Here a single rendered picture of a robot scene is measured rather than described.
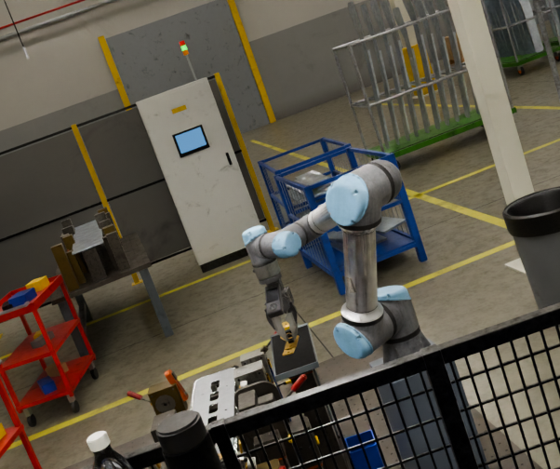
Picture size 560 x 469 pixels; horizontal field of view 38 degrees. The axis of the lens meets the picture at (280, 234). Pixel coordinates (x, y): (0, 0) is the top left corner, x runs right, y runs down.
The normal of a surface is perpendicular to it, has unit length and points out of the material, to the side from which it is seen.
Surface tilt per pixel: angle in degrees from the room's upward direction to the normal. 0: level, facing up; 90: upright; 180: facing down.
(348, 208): 83
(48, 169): 90
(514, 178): 90
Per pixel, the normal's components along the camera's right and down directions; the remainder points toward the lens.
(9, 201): 0.18, 0.16
